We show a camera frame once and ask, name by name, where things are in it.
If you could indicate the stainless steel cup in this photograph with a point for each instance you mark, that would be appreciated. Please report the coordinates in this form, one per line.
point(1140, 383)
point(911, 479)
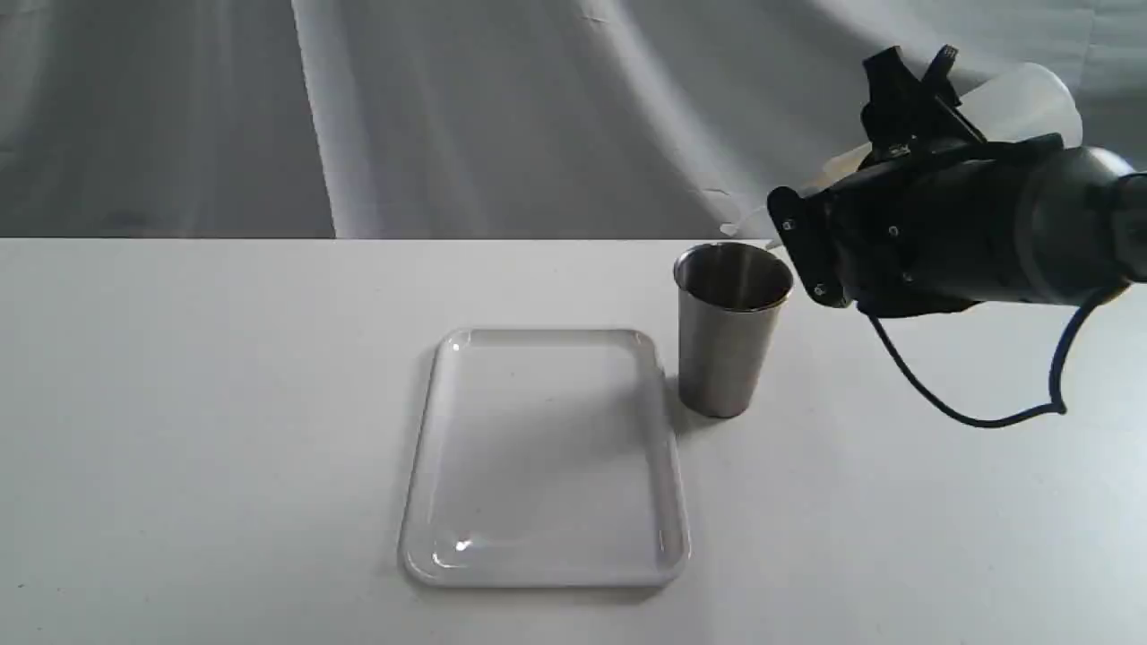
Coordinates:
point(729, 298)

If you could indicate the grey fabric backdrop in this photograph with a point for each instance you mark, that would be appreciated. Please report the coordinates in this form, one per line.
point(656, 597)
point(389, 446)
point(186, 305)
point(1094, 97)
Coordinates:
point(487, 119)

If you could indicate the white rectangular plastic tray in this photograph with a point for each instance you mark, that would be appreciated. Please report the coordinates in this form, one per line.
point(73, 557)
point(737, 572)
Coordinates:
point(546, 459)

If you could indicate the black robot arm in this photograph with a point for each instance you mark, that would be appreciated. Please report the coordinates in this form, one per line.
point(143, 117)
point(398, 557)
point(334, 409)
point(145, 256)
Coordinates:
point(1134, 224)

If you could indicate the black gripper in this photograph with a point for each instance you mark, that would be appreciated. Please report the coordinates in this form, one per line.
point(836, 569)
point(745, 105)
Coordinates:
point(1029, 222)

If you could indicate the translucent squeeze bottle amber liquid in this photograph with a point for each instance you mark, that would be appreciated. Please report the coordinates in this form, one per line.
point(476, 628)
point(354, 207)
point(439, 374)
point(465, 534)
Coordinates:
point(1027, 101)

